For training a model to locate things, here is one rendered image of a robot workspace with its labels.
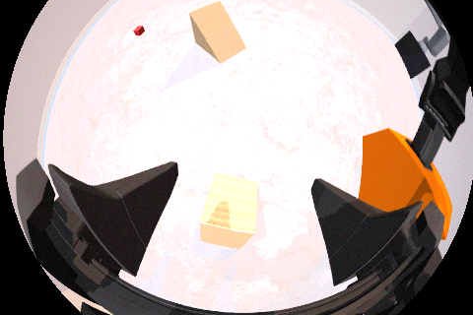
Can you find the small red block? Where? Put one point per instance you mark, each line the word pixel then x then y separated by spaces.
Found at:
pixel 139 31

